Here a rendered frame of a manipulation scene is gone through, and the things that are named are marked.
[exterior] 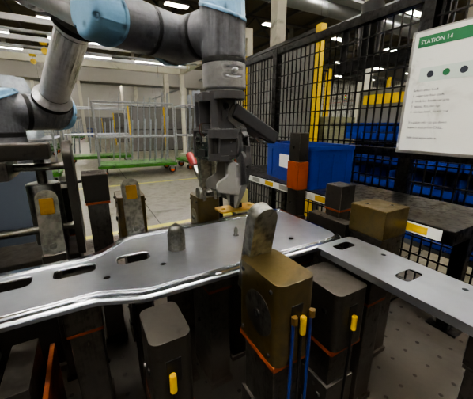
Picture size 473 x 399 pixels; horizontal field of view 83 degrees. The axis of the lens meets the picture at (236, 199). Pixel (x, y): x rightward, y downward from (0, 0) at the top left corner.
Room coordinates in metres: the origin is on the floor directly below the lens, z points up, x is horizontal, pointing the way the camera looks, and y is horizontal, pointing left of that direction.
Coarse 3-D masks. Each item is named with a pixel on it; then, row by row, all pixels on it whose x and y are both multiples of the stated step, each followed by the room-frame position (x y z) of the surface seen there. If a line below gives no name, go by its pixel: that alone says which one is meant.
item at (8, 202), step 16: (48, 160) 0.98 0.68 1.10; (16, 176) 0.80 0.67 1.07; (32, 176) 0.82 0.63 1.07; (48, 176) 0.91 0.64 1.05; (0, 192) 0.78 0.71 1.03; (16, 192) 0.80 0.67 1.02; (0, 208) 0.78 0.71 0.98; (16, 208) 0.79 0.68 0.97; (0, 224) 0.77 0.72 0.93; (16, 224) 0.79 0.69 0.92; (32, 224) 0.81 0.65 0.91; (0, 240) 0.77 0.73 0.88; (16, 240) 0.78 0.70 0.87; (32, 240) 0.80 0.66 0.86
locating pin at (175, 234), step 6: (174, 222) 0.46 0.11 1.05; (168, 228) 0.45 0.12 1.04; (174, 228) 0.45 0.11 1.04; (180, 228) 0.45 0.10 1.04; (168, 234) 0.45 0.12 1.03; (174, 234) 0.44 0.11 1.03; (180, 234) 0.45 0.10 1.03; (168, 240) 0.45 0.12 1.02; (174, 240) 0.44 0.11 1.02; (180, 240) 0.45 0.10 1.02; (168, 246) 0.45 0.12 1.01; (174, 246) 0.44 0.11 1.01; (180, 246) 0.45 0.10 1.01
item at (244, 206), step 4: (232, 204) 0.52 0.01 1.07; (240, 204) 0.52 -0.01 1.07; (244, 204) 0.54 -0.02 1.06; (248, 204) 0.54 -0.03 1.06; (252, 204) 0.54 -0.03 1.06; (216, 208) 0.51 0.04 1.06; (220, 208) 0.51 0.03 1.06; (224, 208) 0.51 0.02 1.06; (228, 208) 0.51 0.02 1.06; (232, 208) 0.51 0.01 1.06; (236, 208) 0.51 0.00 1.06; (240, 208) 0.51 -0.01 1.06; (244, 208) 0.51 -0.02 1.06; (248, 208) 0.51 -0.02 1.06; (220, 212) 0.49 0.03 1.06; (224, 212) 0.49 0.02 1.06; (228, 212) 0.49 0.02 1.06
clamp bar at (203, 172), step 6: (198, 162) 0.65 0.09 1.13; (204, 162) 0.65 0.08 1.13; (210, 162) 0.65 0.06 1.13; (198, 168) 0.65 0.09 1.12; (204, 168) 0.65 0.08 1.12; (210, 168) 0.65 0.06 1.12; (204, 174) 0.64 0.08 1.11; (210, 174) 0.65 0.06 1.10; (204, 180) 0.63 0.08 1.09; (204, 186) 0.63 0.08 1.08; (204, 192) 0.63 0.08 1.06; (216, 192) 0.64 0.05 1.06; (204, 198) 0.62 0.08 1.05; (216, 198) 0.64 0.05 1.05
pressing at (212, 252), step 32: (192, 224) 0.57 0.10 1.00; (224, 224) 0.58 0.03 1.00; (288, 224) 0.58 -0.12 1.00; (96, 256) 0.42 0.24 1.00; (128, 256) 0.43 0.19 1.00; (160, 256) 0.42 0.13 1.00; (192, 256) 0.42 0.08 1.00; (224, 256) 0.42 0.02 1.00; (288, 256) 0.44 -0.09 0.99; (32, 288) 0.33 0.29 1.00; (64, 288) 0.33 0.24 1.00; (96, 288) 0.33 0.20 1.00; (128, 288) 0.33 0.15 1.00; (160, 288) 0.33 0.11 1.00; (192, 288) 0.35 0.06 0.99; (0, 320) 0.27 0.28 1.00; (32, 320) 0.27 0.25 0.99
